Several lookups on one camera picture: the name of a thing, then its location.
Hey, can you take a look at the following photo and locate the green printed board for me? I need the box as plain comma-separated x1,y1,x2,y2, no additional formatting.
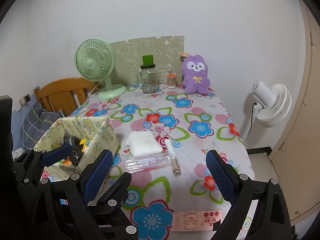
109,36,185,85

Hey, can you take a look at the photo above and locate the black fan cable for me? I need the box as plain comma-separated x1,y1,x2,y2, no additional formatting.
251,101,259,130

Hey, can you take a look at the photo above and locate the white standing fan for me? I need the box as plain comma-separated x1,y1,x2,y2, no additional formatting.
244,79,292,145

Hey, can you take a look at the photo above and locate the cartoon printed storage box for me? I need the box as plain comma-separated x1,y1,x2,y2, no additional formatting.
34,116,121,204

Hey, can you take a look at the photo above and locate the pink tissue pack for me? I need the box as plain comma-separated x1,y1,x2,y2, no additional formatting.
171,209,222,232

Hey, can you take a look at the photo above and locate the glass jar mug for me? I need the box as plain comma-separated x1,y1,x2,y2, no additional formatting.
130,64,158,94

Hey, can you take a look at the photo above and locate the cotton swab jar orange lid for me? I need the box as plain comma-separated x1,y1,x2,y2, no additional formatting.
166,72,177,89

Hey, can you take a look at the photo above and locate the wooden chair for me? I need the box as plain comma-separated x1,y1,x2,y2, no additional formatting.
34,77,102,118

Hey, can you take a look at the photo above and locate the grey plaid bedding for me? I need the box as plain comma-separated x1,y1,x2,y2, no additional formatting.
20,102,63,153

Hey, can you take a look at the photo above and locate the purple plush bunny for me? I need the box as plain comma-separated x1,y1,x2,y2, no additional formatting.
180,51,211,95

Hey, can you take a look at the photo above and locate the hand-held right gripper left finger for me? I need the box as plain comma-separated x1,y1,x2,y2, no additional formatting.
32,149,114,240

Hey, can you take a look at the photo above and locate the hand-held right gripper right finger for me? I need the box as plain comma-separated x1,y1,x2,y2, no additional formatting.
205,149,293,240

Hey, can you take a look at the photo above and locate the white towel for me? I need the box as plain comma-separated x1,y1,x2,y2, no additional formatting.
127,131,163,157

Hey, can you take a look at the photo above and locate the grey cloth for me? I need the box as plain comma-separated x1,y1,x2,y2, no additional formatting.
63,134,77,146

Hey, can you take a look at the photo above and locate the green desk fan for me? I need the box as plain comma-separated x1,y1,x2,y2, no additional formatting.
74,39,127,100

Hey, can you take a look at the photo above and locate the beige wooden door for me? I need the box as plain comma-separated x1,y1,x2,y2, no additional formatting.
270,0,320,228

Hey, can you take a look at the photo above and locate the white plastic bag roll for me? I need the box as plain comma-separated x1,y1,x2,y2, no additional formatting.
164,139,182,177

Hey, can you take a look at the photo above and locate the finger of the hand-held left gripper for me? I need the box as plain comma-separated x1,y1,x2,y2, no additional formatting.
92,172,139,236
12,144,73,188

